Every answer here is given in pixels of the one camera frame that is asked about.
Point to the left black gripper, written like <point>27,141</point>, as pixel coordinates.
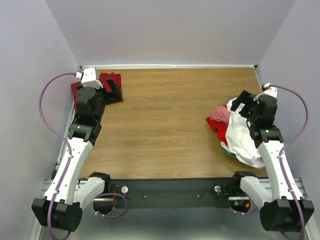
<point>115,95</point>

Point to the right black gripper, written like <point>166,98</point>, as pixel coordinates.
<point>245,97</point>

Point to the white t shirt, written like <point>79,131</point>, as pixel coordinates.
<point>250,154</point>

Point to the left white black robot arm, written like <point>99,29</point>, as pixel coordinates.
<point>63,204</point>

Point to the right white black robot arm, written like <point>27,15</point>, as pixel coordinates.
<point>283,208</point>

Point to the folded dark red t shirt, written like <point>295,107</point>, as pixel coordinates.
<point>116,77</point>

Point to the pink t shirt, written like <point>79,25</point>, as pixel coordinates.
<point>221,114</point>

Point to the teal laundry basket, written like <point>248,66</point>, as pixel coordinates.
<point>234,132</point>

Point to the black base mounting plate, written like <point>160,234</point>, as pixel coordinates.
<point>173,193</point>

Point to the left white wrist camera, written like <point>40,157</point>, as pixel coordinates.
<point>90,78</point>

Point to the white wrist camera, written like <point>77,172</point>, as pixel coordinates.
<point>90,78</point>
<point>268,89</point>

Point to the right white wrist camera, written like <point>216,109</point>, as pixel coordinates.
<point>268,89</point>

